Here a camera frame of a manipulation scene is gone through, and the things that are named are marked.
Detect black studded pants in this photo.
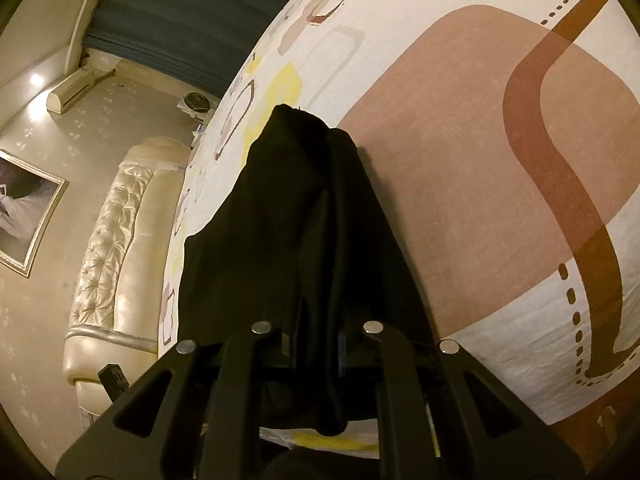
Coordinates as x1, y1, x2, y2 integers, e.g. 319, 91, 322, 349
177, 103, 442, 438

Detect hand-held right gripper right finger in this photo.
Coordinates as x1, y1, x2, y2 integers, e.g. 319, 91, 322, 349
339, 320, 587, 480

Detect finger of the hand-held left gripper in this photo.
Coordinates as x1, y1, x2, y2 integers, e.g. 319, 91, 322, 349
98, 362, 132, 404

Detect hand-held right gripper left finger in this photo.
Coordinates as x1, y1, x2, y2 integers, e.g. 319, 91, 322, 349
54, 320, 302, 480

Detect framed wall picture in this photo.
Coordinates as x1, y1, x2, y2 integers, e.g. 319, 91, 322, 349
0, 149, 70, 279

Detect cream tufted headboard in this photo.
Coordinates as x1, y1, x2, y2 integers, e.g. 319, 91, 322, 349
62, 136, 194, 417

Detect teal curtain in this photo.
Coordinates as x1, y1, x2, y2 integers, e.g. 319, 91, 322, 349
82, 0, 332, 99

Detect white air conditioner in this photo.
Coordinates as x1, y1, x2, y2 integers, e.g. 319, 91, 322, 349
46, 67, 97, 114

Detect round bed with patterned sheet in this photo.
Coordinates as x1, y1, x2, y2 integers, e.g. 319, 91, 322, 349
159, 0, 640, 461

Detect small desk fan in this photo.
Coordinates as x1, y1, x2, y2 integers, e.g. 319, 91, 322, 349
180, 91, 211, 123

